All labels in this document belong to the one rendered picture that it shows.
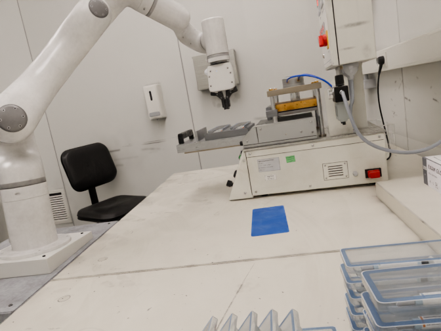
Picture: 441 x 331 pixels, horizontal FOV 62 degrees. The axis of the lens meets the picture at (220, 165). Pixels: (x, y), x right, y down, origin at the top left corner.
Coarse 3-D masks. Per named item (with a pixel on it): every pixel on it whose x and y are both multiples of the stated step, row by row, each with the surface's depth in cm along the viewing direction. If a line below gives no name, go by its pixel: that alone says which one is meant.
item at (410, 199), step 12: (396, 180) 106; (408, 180) 104; (420, 180) 102; (384, 192) 100; (396, 192) 95; (408, 192) 94; (420, 192) 92; (432, 192) 91; (396, 204) 90; (408, 204) 86; (420, 204) 84; (432, 204) 83; (408, 216) 83; (420, 216) 78; (432, 216) 77; (420, 228) 77; (432, 228) 71
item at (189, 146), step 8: (200, 136) 141; (240, 136) 131; (184, 144) 136; (192, 144) 135; (200, 144) 134; (208, 144) 134; (216, 144) 133; (224, 144) 133; (232, 144) 132; (184, 152) 138; (192, 152) 138
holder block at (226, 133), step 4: (252, 124) 143; (228, 128) 142; (244, 128) 131; (248, 128) 131; (220, 132) 133; (224, 132) 133; (228, 132) 132; (232, 132) 132; (236, 132) 132; (240, 132) 131; (244, 132) 131; (208, 136) 134; (212, 136) 134; (216, 136) 134; (220, 136) 133; (224, 136) 133; (228, 136) 133; (232, 136) 132; (236, 136) 132; (208, 140) 134
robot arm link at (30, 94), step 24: (96, 0) 103; (72, 24) 103; (96, 24) 103; (48, 48) 103; (72, 48) 105; (24, 72) 100; (48, 72) 102; (72, 72) 109; (0, 96) 93; (24, 96) 96; (48, 96) 101; (0, 120) 91; (24, 120) 94
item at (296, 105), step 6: (294, 96) 133; (282, 102) 136; (288, 102) 126; (294, 102) 125; (300, 102) 125; (306, 102) 124; (312, 102) 124; (276, 108) 127; (282, 108) 126; (288, 108) 126; (294, 108) 126; (300, 108) 126; (306, 108) 125; (312, 108) 124; (282, 114) 127; (288, 114) 127
